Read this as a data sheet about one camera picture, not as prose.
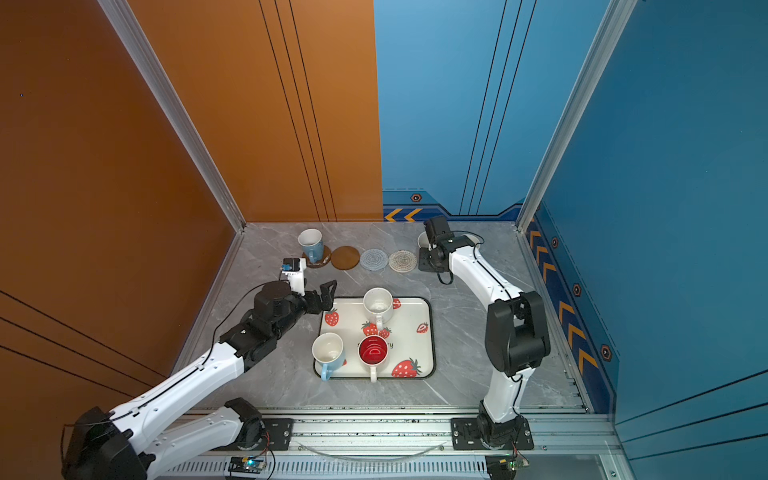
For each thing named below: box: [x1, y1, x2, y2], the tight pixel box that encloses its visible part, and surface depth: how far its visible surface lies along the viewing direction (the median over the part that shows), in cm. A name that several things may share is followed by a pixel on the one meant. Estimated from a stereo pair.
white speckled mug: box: [363, 286, 394, 331], surface depth 91 cm
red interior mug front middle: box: [358, 335, 389, 383], surface depth 83 cm
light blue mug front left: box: [311, 332, 346, 382], surface depth 81 cm
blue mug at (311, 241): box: [298, 228, 325, 264], surface depth 105 cm
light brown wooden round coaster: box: [331, 245, 361, 271], surface depth 111 cm
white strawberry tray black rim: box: [318, 297, 436, 379], surface depth 93 cm
